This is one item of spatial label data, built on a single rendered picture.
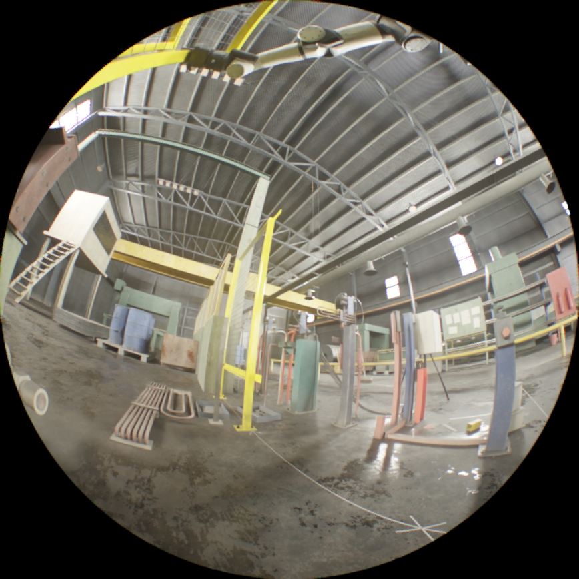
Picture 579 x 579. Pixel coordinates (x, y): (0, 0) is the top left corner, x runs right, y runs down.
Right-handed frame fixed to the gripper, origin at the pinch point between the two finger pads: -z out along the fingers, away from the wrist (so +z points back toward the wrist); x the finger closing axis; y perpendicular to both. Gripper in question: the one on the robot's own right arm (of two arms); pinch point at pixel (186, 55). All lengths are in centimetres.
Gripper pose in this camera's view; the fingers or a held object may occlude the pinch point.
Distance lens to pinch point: 88.9
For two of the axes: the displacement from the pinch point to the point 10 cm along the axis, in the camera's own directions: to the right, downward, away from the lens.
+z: 8.4, 2.6, 4.7
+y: -0.7, 9.2, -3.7
